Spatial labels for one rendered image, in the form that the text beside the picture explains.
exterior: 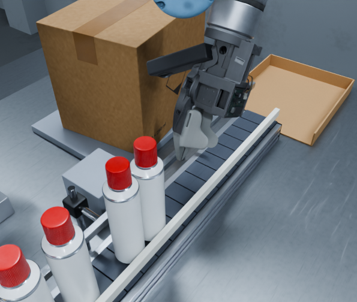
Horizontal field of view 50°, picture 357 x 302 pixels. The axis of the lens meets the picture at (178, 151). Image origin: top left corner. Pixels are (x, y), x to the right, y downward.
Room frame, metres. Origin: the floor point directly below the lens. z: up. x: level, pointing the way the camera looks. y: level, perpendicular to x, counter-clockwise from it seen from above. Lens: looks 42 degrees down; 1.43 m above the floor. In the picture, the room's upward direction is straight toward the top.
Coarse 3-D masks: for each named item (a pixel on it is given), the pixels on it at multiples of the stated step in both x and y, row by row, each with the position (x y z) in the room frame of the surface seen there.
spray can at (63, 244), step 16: (64, 208) 0.29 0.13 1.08; (48, 224) 0.26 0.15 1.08; (64, 224) 0.27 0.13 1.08; (48, 240) 0.26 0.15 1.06; (64, 240) 0.26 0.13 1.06; (80, 240) 0.27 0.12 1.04; (48, 256) 0.25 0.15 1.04; (64, 256) 0.25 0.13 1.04; (80, 256) 0.26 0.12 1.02; (64, 272) 0.25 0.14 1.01; (80, 272) 0.26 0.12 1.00; (64, 288) 0.25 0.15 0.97; (80, 288) 0.25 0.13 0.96; (96, 288) 0.27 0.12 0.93
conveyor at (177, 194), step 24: (240, 120) 0.73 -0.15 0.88; (240, 144) 0.64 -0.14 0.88; (192, 168) 0.56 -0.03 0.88; (216, 168) 0.56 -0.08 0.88; (168, 192) 0.50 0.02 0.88; (192, 192) 0.50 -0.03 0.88; (168, 216) 0.44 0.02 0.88; (192, 216) 0.44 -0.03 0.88; (168, 240) 0.38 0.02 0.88; (96, 264) 0.34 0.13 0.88; (120, 264) 0.34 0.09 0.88
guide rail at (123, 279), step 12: (276, 108) 0.73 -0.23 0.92; (264, 120) 0.68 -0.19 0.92; (252, 132) 0.64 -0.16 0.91; (252, 144) 0.62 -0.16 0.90; (240, 156) 0.57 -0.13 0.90; (228, 168) 0.53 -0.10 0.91; (216, 180) 0.50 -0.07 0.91; (204, 192) 0.46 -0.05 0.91; (192, 204) 0.44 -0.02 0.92; (180, 216) 0.41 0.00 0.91; (168, 228) 0.38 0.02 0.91; (156, 240) 0.36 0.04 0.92; (144, 252) 0.34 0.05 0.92; (132, 264) 0.32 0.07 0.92; (144, 264) 0.33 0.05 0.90; (120, 276) 0.30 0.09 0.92; (132, 276) 0.30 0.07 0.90; (108, 288) 0.28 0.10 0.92; (120, 288) 0.28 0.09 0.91; (96, 300) 0.26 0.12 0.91; (108, 300) 0.26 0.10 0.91
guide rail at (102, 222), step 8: (216, 120) 0.63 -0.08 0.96; (168, 160) 0.50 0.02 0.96; (104, 216) 0.37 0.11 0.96; (96, 224) 0.36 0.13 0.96; (104, 224) 0.36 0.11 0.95; (88, 232) 0.34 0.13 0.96; (96, 232) 0.35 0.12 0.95; (88, 240) 0.33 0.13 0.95; (48, 264) 0.29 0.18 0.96; (48, 272) 0.28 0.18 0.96
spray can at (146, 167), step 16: (144, 144) 0.40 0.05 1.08; (144, 160) 0.39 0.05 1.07; (160, 160) 0.41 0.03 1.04; (144, 176) 0.38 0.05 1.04; (160, 176) 0.39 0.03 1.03; (144, 192) 0.38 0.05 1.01; (160, 192) 0.39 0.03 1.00; (144, 208) 0.38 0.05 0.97; (160, 208) 0.39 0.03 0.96; (144, 224) 0.38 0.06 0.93; (160, 224) 0.39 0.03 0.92
